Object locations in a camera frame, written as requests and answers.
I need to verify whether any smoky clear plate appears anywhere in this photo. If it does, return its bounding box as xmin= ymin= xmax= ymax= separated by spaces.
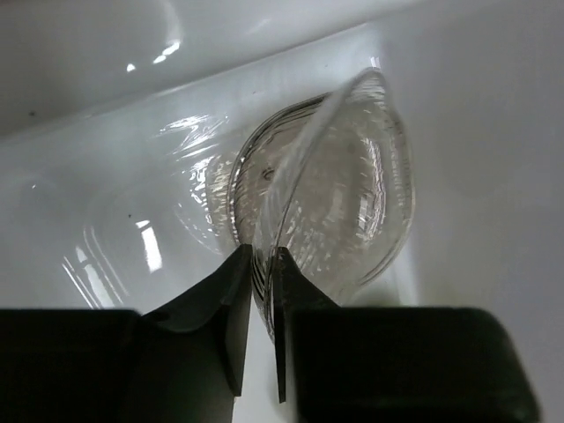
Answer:
xmin=228 ymin=94 xmax=414 ymax=332

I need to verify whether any clear textured plate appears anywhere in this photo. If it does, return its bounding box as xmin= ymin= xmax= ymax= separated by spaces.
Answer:
xmin=253 ymin=68 xmax=412 ymax=293

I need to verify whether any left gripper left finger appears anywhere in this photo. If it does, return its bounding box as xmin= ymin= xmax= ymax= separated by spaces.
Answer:
xmin=1 ymin=245 xmax=252 ymax=422

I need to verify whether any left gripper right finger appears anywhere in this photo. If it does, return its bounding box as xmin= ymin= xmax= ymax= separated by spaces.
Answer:
xmin=271 ymin=248 xmax=541 ymax=422

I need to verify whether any white plastic bin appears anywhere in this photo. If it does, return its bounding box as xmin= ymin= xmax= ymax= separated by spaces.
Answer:
xmin=1 ymin=1 xmax=563 ymax=422

